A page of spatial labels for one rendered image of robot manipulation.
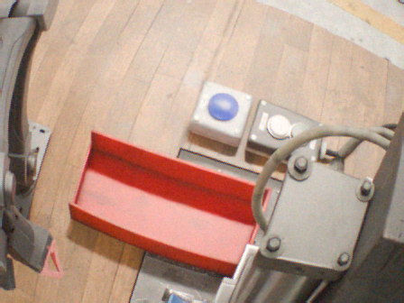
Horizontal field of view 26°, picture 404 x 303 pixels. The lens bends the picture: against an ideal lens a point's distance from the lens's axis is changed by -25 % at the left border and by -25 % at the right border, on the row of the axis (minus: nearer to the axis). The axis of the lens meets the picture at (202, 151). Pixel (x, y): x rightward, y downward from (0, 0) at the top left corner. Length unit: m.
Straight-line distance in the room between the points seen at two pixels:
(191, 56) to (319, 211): 0.78
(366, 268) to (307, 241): 0.10
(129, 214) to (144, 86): 0.19
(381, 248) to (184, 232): 0.79
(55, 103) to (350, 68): 0.48
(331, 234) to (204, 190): 0.67
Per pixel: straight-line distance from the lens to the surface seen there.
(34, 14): 1.13
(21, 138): 1.32
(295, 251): 0.82
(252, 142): 1.49
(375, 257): 0.72
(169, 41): 1.59
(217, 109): 1.50
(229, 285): 1.15
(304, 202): 0.83
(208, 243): 1.46
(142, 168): 1.49
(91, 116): 1.53
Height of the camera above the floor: 2.27
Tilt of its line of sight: 65 degrees down
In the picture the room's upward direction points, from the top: 12 degrees clockwise
